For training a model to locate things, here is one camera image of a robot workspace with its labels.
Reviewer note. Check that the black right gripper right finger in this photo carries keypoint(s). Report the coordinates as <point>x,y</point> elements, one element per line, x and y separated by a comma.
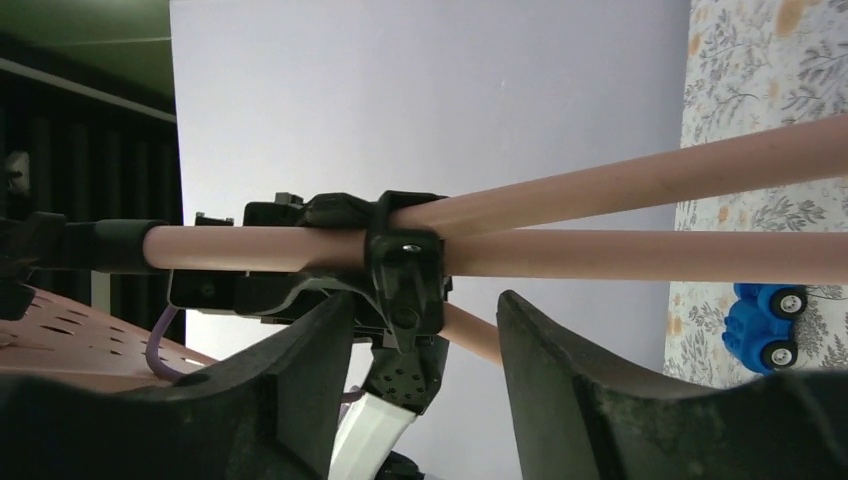
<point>580,411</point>

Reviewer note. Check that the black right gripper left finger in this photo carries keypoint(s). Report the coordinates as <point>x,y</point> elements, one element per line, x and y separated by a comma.
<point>267,412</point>

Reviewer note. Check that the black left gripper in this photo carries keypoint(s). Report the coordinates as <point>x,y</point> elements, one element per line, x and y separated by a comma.
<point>344,244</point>

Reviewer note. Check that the pink music stand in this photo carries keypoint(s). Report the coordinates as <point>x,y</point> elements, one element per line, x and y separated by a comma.
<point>479,240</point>

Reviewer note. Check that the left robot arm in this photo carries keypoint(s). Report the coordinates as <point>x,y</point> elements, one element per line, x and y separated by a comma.
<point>371,430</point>

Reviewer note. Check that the blue toy car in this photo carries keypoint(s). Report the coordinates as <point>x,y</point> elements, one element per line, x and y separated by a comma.
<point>759,328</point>

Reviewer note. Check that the floral patterned table mat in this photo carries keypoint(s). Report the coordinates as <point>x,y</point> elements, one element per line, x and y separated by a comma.
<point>752,66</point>

